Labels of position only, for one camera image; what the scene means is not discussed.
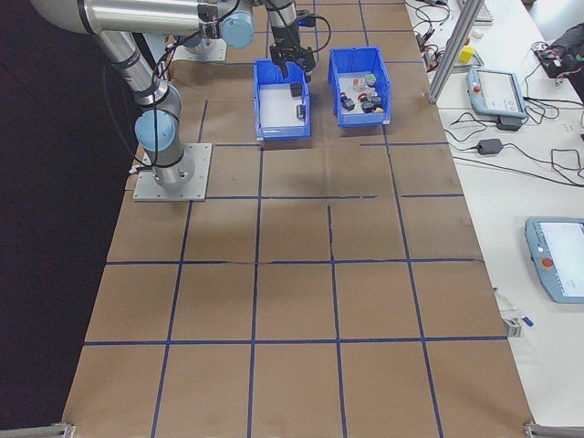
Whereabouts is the blue bin with black parts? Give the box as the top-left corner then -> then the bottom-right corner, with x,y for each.
252,57 -> 313,141

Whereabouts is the blue bin with push buttons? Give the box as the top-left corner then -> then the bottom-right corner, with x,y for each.
328,45 -> 392,128

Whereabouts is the small black box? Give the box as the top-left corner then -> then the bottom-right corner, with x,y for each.
495,115 -> 525,133

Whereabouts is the pile of small parts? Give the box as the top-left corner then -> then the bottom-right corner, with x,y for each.
339,72 -> 382,114

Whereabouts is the white keyboard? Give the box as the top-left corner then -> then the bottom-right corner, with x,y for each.
474,0 -> 496,24

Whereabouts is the grey blue teach pendant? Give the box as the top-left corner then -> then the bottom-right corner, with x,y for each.
523,216 -> 584,305
464,67 -> 530,120

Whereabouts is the black power adapter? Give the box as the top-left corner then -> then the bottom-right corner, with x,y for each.
475,138 -> 505,156

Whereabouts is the dark sleeved person arm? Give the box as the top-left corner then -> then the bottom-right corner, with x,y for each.
546,25 -> 584,69

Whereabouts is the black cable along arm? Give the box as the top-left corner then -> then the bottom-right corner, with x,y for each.
130,0 -> 243,177

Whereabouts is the aluminium extrusion post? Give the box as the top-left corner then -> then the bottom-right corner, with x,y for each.
425,0 -> 485,105

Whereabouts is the black adapter cable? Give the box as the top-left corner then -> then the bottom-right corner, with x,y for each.
444,110 -> 489,152

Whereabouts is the long black table cable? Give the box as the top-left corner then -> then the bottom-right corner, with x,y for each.
450,141 -> 584,188

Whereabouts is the circuit board with wires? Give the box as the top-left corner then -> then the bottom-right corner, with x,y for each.
531,40 -> 576,88

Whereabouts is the black frame cover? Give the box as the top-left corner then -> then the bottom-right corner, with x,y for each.
0,0 -> 141,433

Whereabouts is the aluminium frame corner bar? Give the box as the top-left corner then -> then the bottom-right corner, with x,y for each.
0,422 -> 77,438
522,420 -> 584,438

